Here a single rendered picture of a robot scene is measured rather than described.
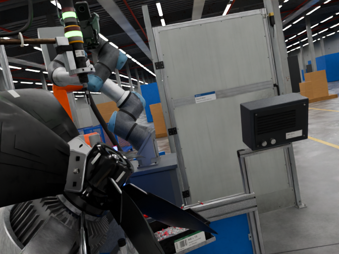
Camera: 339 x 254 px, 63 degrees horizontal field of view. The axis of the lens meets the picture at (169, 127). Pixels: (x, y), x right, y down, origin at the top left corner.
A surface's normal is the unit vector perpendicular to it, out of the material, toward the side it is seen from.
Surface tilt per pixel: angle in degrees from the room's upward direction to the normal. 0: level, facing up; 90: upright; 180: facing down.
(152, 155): 90
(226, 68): 89
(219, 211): 90
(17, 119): 76
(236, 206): 90
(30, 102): 47
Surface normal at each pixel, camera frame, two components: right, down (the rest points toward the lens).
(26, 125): 0.88, -0.35
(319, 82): -0.04, 0.11
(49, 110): 0.38, -0.73
